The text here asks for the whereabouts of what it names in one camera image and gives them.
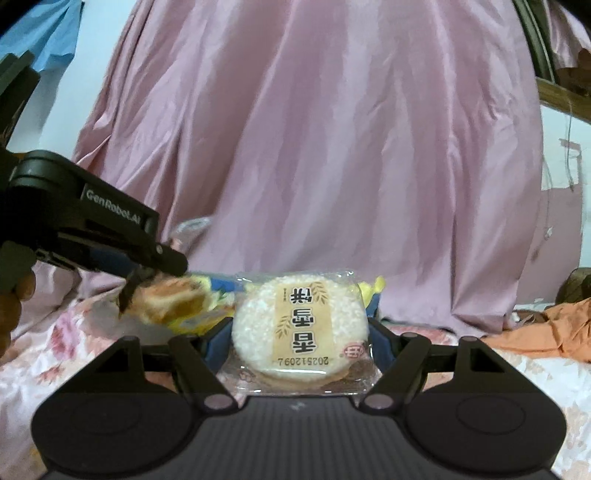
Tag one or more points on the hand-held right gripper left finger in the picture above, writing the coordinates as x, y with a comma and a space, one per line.
220, 344

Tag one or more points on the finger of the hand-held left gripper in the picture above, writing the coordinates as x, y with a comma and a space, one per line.
129, 290
161, 258

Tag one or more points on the brown cloth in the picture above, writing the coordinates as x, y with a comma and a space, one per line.
575, 286

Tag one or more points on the round rice cracker packet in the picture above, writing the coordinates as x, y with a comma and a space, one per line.
300, 332

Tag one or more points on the wooden frame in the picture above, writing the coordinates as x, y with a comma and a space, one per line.
554, 87

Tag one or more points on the person's left hand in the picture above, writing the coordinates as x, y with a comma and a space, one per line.
14, 318

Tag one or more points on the blue cloth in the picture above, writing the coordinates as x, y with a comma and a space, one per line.
51, 32

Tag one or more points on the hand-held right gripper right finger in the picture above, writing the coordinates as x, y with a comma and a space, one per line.
381, 344

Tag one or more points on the brown snack packet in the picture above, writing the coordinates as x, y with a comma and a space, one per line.
171, 297

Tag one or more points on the pink quilt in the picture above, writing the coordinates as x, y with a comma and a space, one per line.
323, 152

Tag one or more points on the orange cloth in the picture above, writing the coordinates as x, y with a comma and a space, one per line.
549, 330

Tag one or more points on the crumpled clear plastic packet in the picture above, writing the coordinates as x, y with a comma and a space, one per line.
191, 235

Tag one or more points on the floral bedsheet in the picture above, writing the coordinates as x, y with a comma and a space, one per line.
46, 360

